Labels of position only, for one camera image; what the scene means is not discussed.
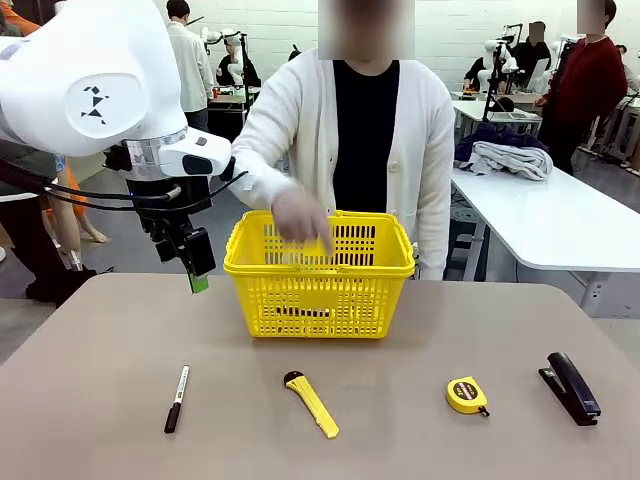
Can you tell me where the grey plastic stool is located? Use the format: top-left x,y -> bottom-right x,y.
448,207 -> 489,281

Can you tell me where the grey desk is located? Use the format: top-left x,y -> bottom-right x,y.
207,92 -> 261,144

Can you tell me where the seated person in black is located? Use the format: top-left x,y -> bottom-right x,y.
217,37 -> 262,91

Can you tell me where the person in white cardigan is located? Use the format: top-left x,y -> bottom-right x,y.
232,0 -> 457,281

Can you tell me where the person's right hand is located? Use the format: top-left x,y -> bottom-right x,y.
271,187 -> 337,257

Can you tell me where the person in red sweater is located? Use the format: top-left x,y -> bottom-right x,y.
534,0 -> 630,176

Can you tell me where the person in olive jacket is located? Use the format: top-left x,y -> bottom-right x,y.
0,144 -> 96,306

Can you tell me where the yellow tape measure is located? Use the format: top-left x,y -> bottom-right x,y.
445,376 -> 492,417

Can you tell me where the person's left forearm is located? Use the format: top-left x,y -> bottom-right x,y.
412,164 -> 456,281

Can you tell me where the person in white lab coat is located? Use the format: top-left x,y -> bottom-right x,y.
166,0 -> 215,132

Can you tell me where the small white table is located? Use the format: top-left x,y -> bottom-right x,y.
452,99 -> 544,144

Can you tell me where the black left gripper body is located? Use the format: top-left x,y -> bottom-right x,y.
127,175 -> 211,264

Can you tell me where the person's right forearm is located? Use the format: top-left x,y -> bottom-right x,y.
232,142 -> 306,211

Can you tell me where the yellow plastic shopping basket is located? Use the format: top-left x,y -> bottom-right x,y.
222,209 -> 417,340

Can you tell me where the person in black clothes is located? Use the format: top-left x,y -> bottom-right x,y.
513,20 -> 554,96

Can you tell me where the yellow black utility knife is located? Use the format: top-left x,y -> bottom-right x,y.
283,370 -> 341,440

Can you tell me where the black stapler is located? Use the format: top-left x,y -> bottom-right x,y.
537,351 -> 602,428

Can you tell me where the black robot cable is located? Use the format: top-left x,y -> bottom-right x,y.
44,169 -> 250,214
0,158 -> 176,214

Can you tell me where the white black marker pen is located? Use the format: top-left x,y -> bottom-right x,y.
163,364 -> 191,435

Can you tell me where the white robot on black stand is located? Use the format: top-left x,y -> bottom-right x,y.
202,27 -> 251,119

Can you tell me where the large white table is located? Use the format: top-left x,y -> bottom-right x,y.
449,162 -> 640,321

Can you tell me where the purple cloth pile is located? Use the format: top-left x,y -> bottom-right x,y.
454,123 -> 549,169

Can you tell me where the grey white cloth pile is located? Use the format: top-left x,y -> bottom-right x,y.
469,140 -> 555,182

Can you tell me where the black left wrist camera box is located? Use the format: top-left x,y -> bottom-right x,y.
184,227 -> 218,277

